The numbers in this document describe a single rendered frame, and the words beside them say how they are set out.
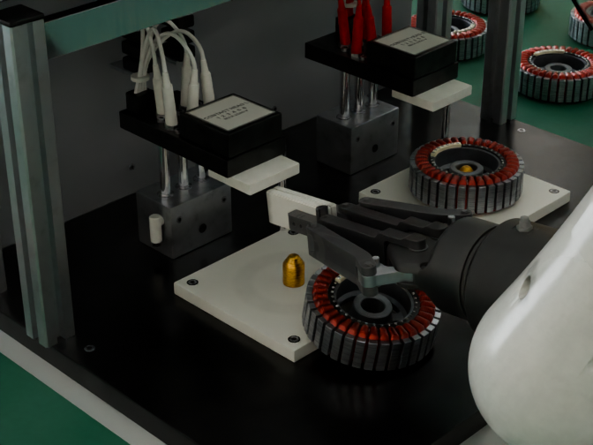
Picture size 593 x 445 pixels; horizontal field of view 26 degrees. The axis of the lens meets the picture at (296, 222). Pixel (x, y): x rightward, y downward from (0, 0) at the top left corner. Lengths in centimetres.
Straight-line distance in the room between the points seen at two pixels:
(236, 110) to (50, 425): 31
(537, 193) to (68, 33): 52
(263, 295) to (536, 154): 42
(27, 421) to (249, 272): 24
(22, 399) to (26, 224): 14
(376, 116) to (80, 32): 43
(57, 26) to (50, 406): 30
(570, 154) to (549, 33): 42
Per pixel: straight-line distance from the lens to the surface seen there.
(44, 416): 105
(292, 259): 111
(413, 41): 128
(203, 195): 119
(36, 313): 108
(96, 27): 102
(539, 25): 184
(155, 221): 117
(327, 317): 102
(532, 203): 128
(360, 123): 133
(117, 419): 104
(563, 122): 154
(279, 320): 108
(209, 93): 116
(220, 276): 114
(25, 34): 98
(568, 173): 137
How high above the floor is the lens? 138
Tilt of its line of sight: 29 degrees down
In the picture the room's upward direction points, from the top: straight up
